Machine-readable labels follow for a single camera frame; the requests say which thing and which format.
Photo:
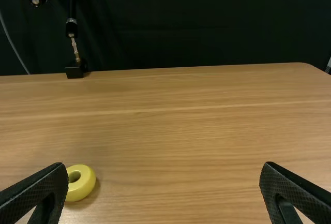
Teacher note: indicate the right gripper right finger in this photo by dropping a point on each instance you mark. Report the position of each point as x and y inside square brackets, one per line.
[297, 195]

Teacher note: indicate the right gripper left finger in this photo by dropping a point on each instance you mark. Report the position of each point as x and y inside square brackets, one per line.
[36, 193]

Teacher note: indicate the black clamp stand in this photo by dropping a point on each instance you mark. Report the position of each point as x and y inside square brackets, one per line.
[75, 73]

